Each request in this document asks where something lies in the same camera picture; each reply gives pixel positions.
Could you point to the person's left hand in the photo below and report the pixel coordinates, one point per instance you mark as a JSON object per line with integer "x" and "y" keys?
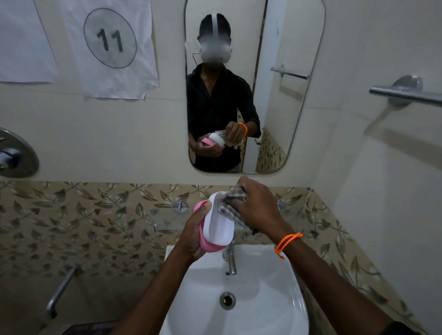
{"x": 190, "y": 240}

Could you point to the person's right hand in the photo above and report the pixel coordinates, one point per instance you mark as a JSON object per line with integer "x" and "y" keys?
{"x": 260, "y": 207}

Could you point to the person's right fingers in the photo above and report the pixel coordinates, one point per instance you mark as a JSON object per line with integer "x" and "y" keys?
{"x": 241, "y": 193}

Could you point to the person's left thumb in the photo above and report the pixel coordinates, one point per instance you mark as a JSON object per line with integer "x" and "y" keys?
{"x": 201, "y": 214}

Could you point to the grey checkered cloth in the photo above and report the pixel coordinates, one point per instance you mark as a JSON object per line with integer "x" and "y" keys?
{"x": 229, "y": 209}

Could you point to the white soap dish tray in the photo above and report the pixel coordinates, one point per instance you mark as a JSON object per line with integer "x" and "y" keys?
{"x": 219, "y": 224}

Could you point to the pink soap dish base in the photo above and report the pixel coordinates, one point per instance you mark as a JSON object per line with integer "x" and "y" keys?
{"x": 211, "y": 247}

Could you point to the person's left forearm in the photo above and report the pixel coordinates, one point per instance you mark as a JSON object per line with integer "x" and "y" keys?
{"x": 155, "y": 293}

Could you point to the person's right forearm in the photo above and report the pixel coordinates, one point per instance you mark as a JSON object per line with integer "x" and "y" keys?
{"x": 331, "y": 290}

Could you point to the glass shelf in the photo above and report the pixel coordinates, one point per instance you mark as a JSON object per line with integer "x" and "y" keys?
{"x": 165, "y": 221}

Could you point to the chrome faucet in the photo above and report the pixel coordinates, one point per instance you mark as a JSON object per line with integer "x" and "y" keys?
{"x": 231, "y": 260}

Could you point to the orange wrist thread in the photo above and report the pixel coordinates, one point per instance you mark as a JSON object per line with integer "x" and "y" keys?
{"x": 288, "y": 239}

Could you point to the chrome sink drain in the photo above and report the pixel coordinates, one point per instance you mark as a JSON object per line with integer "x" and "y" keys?
{"x": 227, "y": 300}

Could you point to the white ceramic sink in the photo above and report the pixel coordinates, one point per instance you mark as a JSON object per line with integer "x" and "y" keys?
{"x": 262, "y": 303}

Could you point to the dark patterned cloth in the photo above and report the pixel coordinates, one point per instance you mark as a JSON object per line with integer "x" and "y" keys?
{"x": 89, "y": 328}

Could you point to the chrome grab bar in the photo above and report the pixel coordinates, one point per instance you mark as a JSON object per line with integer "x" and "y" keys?
{"x": 60, "y": 291}

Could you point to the paper sheet with circle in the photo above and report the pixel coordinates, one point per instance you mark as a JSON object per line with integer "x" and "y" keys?
{"x": 110, "y": 45}

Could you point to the chrome shower valve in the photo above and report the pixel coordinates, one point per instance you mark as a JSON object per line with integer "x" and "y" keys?
{"x": 17, "y": 155}

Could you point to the chrome towel bar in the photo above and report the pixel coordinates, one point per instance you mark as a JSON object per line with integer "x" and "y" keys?
{"x": 407, "y": 93}

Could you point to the plain white paper sheet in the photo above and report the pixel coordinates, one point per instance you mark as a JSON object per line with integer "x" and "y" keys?
{"x": 24, "y": 41}

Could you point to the chrome shelf bracket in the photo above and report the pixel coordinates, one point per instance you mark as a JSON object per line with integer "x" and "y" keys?
{"x": 180, "y": 206}
{"x": 281, "y": 206}

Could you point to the wall mirror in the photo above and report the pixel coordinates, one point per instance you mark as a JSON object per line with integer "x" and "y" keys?
{"x": 293, "y": 45}

